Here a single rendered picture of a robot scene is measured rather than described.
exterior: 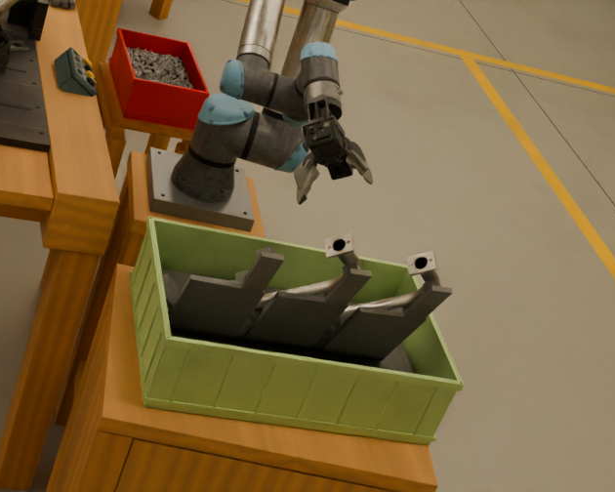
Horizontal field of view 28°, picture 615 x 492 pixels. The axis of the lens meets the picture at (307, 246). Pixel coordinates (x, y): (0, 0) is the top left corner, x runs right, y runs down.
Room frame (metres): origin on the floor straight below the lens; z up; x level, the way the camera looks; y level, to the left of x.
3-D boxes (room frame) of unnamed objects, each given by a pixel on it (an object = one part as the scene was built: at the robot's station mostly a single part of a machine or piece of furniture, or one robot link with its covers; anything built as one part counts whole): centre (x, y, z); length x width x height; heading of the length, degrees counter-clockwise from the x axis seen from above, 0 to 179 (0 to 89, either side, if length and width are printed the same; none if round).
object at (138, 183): (2.56, 0.29, 0.83); 0.32 x 0.32 x 0.04; 20
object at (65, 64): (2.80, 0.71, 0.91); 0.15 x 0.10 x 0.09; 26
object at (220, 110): (2.56, 0.28, 1.05); 0.13 x 0.12 x 0.14; 101
